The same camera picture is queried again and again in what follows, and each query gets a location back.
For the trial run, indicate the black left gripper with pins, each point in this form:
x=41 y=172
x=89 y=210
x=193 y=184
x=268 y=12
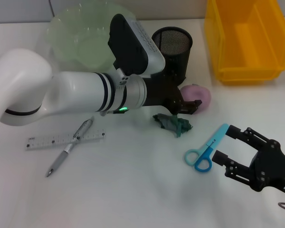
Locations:
x=161 y=92

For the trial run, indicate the clear plastic ruler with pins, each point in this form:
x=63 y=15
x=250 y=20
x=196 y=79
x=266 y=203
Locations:
x=45 y=142

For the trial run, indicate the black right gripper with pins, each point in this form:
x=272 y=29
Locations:
x=275 y=171

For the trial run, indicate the blue scissors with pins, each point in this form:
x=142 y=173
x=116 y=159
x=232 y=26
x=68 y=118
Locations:
x=203 y=164

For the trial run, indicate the green plastic wrapper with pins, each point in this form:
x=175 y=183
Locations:
x=173 y=123

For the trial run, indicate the pink peach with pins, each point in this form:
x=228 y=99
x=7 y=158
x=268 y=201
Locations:
x=199 y=93

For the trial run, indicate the yellow plastic bin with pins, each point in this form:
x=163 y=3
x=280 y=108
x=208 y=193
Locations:
x=247 y=42

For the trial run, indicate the translucent green fruit bowl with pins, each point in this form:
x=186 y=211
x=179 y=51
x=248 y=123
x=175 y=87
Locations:
x=80 y=38

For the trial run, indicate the black mesh pen cup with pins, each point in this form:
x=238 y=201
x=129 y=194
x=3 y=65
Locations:
x=178 y=54

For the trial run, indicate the silver ballpoint pen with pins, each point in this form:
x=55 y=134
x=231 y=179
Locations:
x=61 y=156

